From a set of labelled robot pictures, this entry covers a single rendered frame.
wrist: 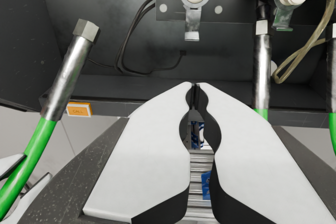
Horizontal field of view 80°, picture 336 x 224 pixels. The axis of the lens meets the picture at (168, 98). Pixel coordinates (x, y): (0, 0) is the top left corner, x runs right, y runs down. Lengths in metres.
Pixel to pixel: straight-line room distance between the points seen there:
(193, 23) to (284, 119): 0.33
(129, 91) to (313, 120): 0.39
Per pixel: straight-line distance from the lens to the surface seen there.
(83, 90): 0.50
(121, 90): 0.47
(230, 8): 0.32
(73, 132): 2.01
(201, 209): 0.74
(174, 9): 0.32
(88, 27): 0.21
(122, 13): 0.49
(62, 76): 0.20
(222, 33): 0.49
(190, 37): 0.20
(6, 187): 0.22
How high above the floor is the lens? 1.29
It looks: 58 degrees down
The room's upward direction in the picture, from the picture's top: 172 degrees counter-clockwise
